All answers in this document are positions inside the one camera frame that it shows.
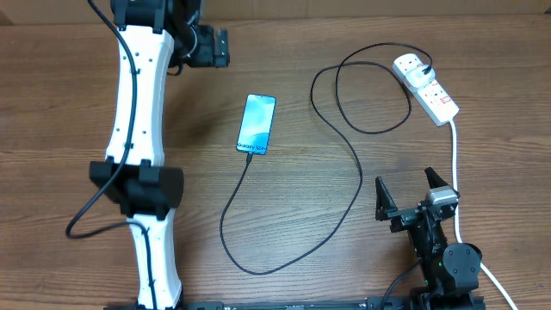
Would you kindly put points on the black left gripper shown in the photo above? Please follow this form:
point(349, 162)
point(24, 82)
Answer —
point(208, 57)

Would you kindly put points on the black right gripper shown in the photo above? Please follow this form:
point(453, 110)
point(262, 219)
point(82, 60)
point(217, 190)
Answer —
point(403, 218)

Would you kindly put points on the Samsung Galaxy smartphone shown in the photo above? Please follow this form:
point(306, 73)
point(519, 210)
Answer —
point(257, 120)

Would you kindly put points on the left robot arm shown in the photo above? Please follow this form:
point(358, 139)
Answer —
point(154, 37)

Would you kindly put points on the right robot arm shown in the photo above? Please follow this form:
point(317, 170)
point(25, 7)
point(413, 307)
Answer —
point(451, 271)

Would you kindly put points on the white charger plug adapter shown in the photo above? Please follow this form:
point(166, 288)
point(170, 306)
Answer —
point(417, 78)

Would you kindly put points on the white power strip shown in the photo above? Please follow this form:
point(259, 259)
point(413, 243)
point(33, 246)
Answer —
point(433, 98)

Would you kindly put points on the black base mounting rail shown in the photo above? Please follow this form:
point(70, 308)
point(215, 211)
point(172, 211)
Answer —
point(301, 305)

